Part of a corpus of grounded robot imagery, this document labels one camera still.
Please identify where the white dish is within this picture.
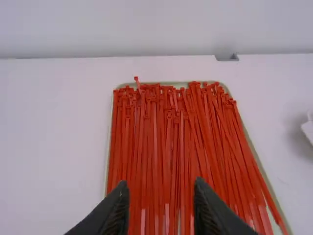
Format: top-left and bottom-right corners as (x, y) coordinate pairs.
(300, 109), (313, 147)

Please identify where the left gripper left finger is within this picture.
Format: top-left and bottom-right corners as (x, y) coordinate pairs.
(66, 181), (131, 235)

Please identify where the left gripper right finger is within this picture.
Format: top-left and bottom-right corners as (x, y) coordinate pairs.
(193, 176), (260, 235)

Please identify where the pale tray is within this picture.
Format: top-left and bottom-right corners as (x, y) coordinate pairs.
(104, 79), (294, 235)

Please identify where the row of orange cable ties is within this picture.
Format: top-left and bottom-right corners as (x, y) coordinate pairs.
(107, 76), (291, 235)

